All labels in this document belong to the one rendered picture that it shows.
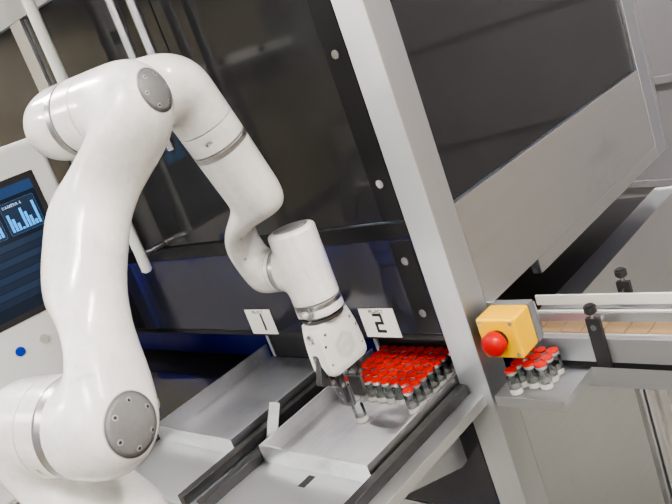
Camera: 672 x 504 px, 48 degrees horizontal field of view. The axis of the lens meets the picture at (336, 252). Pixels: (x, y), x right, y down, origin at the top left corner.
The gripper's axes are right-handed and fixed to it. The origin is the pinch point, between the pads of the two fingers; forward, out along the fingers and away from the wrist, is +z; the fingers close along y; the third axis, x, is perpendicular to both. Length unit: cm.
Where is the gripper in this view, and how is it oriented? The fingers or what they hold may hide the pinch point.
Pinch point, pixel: (351, 389)
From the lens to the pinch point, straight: 136.4
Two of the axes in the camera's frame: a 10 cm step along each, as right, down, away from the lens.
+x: -7.1, 0.6, 7.0
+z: 3.3, 9.1, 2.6
